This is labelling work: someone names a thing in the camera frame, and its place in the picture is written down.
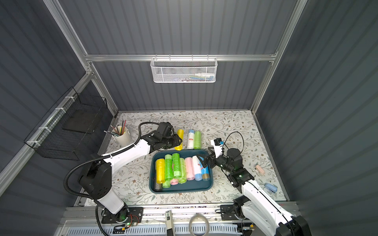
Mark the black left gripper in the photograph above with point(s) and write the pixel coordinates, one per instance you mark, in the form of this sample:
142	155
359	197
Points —
174	141

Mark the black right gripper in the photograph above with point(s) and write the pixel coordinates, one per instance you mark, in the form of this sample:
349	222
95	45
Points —
211	159

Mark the yellow trash bag roll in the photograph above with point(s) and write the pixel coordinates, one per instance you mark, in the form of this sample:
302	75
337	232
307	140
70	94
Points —
160	171
180	134

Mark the bright green trash bag roll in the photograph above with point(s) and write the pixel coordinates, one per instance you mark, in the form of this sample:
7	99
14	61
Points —
168	167

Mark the pink trash bag roll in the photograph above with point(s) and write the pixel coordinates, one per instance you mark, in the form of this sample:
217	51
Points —
189	169
174	182

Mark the light green trash bag roll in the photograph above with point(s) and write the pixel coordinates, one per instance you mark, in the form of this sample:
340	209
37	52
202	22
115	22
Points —
198	140

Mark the white blue trash bag roll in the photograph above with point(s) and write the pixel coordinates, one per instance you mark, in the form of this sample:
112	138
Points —
191	136

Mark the pale green trash bag roll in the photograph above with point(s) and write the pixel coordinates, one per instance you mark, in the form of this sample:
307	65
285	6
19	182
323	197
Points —
183	178

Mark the dark green trash bag roll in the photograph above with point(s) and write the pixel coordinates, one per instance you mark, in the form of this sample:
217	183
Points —
176	166

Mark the grey trash bag roll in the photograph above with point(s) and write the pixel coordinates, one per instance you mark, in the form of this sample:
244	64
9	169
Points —
158	187

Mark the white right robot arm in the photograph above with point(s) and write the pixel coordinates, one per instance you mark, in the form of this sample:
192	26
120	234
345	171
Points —
255	204

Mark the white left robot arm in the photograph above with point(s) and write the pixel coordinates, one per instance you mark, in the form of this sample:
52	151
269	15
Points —
96	175

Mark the teal plastic storage box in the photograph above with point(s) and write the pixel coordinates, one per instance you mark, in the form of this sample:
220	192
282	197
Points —
189	186

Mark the white pen cup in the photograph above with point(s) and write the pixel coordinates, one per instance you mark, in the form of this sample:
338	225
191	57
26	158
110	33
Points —
120	134

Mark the pink eraser block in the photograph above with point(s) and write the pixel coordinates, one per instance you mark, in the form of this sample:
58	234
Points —
260	170

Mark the blue small object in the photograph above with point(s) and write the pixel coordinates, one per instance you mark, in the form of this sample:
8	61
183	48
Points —
270	188

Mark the grey handheld device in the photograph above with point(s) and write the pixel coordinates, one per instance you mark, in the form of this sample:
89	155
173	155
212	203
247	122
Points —
169	223

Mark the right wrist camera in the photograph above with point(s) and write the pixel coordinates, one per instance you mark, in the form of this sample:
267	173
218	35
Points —
218	147

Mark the white wire wall basket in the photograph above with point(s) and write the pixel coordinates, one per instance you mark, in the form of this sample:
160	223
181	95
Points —
192	71

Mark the black wire wall basket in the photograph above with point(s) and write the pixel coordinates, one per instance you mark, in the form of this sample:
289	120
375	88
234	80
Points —
74	129

